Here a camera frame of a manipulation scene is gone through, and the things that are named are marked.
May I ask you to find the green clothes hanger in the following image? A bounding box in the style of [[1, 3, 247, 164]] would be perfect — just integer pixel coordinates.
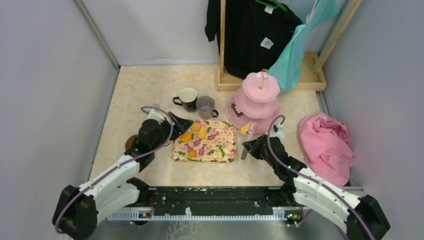
[[255, 0, 288, 12]]

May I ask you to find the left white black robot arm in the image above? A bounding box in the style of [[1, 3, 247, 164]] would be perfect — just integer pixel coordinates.
[[52, 106, 194, 240]]

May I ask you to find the pink three-tier cake stand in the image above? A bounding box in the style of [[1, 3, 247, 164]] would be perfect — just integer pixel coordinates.
[[226, 69, 280, 135]]

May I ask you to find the teal garment hanging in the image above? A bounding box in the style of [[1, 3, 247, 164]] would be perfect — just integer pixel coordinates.
[[268, 0, 340, 93]]

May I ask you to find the black mug white inside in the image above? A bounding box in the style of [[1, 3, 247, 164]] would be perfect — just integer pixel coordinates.
[[172, 88, 198, 113]]

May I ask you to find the floral rectangular tray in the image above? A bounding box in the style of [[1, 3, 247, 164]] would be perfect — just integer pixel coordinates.
[[170, 120, 237, 164]]

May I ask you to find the orange fish-shaped cake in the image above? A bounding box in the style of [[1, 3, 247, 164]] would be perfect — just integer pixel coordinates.
[[181, 132, 194, 143]]

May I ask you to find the round dotted biscuit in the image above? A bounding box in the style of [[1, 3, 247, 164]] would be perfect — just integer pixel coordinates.
[[190, 122, 201, 132]]

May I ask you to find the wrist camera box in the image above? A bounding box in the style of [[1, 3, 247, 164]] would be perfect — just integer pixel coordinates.
[[145, 104, 165, 124], [270, 123, 285, 141]]

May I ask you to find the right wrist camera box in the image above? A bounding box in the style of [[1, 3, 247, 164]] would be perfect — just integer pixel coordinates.
[[270, 123, 285, 141]]

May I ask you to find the black t-shirt on hanger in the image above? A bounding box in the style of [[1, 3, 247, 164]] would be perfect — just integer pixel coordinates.
[[224, 0, 303, 79]]

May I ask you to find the wooden clothes rack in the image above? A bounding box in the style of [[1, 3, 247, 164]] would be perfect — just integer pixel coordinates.
[[214, 0, 362, 92]]

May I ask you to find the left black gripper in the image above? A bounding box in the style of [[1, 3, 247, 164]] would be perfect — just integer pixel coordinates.
[[151, 111, 194, 152]]

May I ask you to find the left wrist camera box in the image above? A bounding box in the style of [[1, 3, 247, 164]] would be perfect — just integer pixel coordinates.
[[145, 104, 165, 124]]

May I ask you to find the yellow rectangular biscuit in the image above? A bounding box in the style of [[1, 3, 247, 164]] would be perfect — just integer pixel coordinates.
[[197, 127, 207, 140]]

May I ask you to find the chocolate triangle cake slice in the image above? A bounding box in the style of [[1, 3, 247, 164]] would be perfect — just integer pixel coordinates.
[[230, 103, 244, 117]]

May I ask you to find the pink crumpled towel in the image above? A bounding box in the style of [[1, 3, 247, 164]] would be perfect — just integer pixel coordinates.
[[298, 112, 354, 188]]

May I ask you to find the grey mug black handle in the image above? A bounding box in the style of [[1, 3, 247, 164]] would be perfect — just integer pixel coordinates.
[[196, 95, 219, 120]]

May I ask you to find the yellow layered cake slice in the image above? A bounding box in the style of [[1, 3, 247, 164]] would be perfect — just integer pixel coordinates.
[[240, 121, 252, 135]]

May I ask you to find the orange flower-shaped cookie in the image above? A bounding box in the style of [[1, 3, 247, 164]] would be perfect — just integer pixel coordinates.
[[187, 149, 197, 158]]

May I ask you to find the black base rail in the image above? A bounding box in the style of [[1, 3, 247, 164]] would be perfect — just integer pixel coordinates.
[[105, 186, 365, 226]]

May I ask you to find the brown round coaster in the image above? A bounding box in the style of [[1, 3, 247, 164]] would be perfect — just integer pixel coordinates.
[[124, 134, 139, 151]]

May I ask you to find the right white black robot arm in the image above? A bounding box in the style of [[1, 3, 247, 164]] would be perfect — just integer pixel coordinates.
[[242, 134, 391, 240]]

